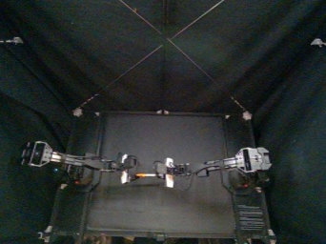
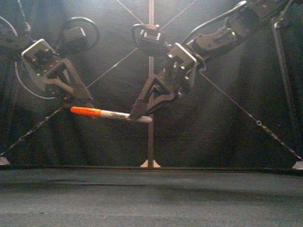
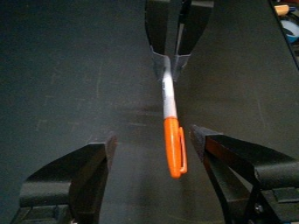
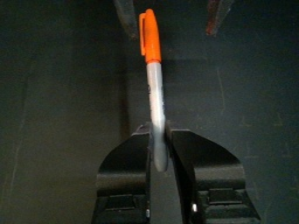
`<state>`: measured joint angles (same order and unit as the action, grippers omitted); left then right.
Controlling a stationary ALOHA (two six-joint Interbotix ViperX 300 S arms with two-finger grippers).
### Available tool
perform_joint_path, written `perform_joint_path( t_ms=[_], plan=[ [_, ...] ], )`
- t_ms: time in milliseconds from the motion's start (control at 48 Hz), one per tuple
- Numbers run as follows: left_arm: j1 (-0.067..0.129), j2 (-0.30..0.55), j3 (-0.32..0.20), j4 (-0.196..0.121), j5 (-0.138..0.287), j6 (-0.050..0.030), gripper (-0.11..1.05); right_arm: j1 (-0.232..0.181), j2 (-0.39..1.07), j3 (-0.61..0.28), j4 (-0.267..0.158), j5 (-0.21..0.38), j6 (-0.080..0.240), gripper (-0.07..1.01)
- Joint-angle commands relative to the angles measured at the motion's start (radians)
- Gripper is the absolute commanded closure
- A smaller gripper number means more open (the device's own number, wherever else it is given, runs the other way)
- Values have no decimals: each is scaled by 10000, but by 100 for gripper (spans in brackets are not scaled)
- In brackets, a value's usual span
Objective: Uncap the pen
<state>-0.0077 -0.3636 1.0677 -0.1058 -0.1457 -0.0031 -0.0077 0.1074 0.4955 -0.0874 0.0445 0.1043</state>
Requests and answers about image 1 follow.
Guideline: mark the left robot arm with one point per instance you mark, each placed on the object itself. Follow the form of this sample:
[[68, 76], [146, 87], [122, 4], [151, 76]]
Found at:
[[63, 157]]

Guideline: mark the grey marker pen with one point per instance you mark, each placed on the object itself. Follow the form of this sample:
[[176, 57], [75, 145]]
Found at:
[[146, 175]]

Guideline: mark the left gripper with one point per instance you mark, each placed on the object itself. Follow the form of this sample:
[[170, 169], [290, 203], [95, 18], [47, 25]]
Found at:
[[126, 166]]

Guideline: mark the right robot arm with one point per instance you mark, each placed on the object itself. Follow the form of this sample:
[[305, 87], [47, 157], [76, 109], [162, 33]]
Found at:
[[242, 160]]

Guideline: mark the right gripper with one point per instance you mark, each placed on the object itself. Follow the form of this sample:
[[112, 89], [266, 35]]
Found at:
[[170, 171]]

